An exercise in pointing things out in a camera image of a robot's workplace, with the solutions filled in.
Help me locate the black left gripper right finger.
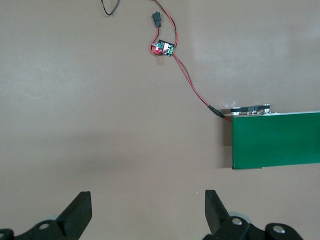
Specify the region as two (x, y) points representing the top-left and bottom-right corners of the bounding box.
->
(203, 189), (304, 240)

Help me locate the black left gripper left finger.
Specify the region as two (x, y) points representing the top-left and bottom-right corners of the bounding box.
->
(0, 191), (93, 240)

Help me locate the green conveyor belt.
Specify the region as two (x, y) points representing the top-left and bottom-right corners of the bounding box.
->
(229, 102), (320, 171)

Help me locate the small green circuit board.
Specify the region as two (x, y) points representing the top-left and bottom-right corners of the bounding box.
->
(152, 39), (176, 57)

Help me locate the black inline wire connector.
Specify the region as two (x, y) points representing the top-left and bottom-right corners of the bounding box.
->
(150, 11), (162, 28)

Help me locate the thin black looped cable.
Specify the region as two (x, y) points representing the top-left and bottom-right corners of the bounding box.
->
(101, 0), (121, 16)

